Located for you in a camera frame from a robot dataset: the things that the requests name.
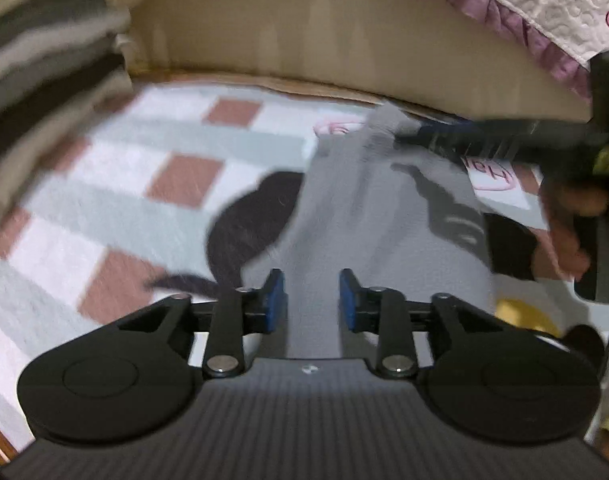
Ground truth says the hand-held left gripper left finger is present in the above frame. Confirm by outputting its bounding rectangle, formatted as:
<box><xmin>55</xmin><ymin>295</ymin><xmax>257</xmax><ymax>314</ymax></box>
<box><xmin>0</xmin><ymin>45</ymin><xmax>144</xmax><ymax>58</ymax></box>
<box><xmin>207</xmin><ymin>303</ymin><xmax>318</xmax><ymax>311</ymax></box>
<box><xmin>117</xmin><ymin>269</ymin><xmax>288</xmax><ymax>380</ymax></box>

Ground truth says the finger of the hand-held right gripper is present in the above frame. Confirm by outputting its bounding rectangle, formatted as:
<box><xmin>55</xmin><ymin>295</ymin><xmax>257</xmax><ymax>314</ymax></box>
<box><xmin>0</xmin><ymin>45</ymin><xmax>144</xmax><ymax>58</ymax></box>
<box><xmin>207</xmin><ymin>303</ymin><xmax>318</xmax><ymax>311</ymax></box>
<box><xmin>395</xmin><ymin>119</ymin><xmax>540</xmax><ymax>161</ymax></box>

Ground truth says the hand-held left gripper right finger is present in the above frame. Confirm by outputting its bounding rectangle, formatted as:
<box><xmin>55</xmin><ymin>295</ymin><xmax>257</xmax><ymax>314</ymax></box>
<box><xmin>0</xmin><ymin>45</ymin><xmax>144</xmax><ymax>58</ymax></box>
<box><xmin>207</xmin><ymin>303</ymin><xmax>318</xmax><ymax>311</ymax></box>
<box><xmin>339</xmin><ymin>269</ymin><xmax>500</xmax><ymax>380</ymax></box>

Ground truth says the grey ribbed shirt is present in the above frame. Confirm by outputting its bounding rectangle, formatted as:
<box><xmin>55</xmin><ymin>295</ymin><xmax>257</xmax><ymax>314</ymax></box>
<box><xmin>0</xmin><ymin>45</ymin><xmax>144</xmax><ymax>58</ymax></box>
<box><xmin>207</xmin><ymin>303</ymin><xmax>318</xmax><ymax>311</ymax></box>
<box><xmin>237</xmin><ymin>102</ymin><xmax>498</xmax><ymax>361</ymax></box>

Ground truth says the stack of folded clothes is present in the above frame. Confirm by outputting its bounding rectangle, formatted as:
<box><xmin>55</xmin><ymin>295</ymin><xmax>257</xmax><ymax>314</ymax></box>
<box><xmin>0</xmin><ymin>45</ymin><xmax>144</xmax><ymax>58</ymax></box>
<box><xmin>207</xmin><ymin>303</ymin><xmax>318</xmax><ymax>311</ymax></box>
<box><xmin>0</xmin><ymin>0</ymin><xmax>135</xmax><ymax>233</ymax></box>

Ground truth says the person's right hand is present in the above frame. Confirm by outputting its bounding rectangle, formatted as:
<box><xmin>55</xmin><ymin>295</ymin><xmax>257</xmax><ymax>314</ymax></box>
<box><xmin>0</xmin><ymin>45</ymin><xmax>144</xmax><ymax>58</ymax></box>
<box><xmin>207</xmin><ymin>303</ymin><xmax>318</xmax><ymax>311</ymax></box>
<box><xmin>532</xmin><ymin>180</ymin><xmax>609</xmax><ymax>281</ymax></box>

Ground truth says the checkered rug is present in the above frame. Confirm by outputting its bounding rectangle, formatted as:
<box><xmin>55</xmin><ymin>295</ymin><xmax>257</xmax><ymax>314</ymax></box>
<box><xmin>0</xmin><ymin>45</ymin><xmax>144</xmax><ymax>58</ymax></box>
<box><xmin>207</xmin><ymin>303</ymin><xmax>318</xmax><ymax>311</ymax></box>
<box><xmin>0</xmin><ymin>82</ymin><xmax>609</xmax><ymax>461</ymax></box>

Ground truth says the beige bed frame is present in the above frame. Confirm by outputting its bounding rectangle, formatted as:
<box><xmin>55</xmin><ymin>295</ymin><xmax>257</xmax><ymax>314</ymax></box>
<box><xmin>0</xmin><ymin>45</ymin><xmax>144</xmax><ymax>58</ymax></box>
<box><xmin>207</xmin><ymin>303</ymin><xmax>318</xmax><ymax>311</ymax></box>
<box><xmin>117</xmin><ymin>0</ymin><xmax>593</xmax><ymax>123</ymax></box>

